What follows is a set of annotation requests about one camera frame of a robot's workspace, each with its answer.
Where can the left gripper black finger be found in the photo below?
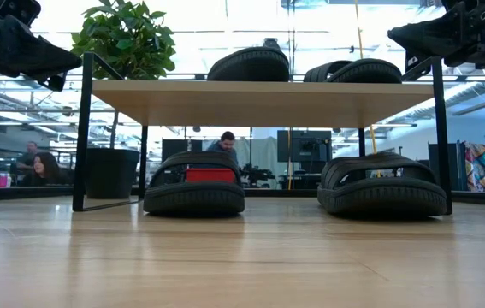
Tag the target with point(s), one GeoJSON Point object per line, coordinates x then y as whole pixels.
{"type": "Point", "coordinates": [32, 57]}
{"type": "Point", "coordinates": [57, 82]}

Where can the black rubber slide sandal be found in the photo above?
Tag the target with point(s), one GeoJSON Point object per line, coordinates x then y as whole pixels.
{"type": "Point", "coordinates": [248, 66]}
{"type": "Point", "coordinates": [195, 199]}
{"type": "Point", "coordinates": [366, 72]}
{"type": "Point", "coordinates": [381, 197]}

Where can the person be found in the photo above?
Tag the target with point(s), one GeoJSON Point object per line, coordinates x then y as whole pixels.
{"type": "Point", "coordinates": [28, 156]}
{"type": "Point", "coordinates": [45, 169]}
{"type": "Point", "coordinates": [225, 143]}

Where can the green leafy plant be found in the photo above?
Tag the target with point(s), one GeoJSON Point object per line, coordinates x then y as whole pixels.
{"type": "Point", "coordinates": [126, 38]}

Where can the black plant pot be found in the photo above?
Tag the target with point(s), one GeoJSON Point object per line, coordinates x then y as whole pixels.
{"type": "Point", "coordinates": [111, 173]}

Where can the black cabinet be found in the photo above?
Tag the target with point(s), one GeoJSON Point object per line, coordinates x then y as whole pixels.
{"type": "Point", "coordinates": [445, 167]}

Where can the pink container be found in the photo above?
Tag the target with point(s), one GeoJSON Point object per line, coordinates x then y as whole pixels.
{"type": "Point", "coordinates": [2, 180]}

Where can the colourful patterned cloth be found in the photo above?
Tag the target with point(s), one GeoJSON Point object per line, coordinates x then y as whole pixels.
{"type": "Point", "coordinates": [477, 167]}

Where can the small black monitor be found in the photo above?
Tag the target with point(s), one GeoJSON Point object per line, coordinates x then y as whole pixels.
{"type": "Point", "coordinates": [173, 149]}

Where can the large black monitor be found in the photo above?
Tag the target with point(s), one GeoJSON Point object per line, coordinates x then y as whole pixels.
{"type": "Point", "coordinates": [304, 145]}

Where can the red box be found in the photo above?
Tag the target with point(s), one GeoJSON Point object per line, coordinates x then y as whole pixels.
{"type": "Point", "coordinates": [210, 175]}

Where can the black machine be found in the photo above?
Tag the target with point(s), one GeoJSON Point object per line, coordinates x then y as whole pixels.
{"type": "Point", "coordinates": [257, 174]}

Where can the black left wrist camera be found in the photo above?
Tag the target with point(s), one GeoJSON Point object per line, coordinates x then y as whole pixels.
{"type": "Point", "coordinates": [19, 9]}

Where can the black aluminium table frame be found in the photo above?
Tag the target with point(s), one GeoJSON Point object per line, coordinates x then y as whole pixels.
{"type": "Point", "coordinates": [19, 193]}

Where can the wooden shelf black metal frame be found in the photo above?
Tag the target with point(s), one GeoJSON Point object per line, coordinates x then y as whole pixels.
{"type": "Point", "coordinates": [259, 102]}

